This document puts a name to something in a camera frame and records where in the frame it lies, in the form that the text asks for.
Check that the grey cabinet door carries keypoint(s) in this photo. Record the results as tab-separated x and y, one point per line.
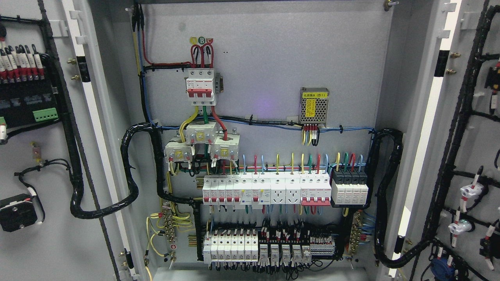
453	196
62	248

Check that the white current transformers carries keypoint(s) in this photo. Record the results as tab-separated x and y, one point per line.
202	139

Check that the metal mesh power supply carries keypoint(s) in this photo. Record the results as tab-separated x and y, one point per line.
313	105

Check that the red white main breaker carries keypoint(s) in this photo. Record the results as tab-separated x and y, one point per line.
201	87

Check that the white socket breaker row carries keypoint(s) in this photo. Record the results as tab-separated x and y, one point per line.
249	189

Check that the white lower breaker row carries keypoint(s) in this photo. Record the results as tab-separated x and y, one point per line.
236	245

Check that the brass ground terminal bar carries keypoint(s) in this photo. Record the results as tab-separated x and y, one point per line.
169	228

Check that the black surge protector block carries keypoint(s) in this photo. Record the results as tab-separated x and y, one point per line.
349	188

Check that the black digital power meter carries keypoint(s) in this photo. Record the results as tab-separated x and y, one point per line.
27	102

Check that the white rotary selector switch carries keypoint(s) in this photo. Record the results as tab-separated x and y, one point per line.
17	212

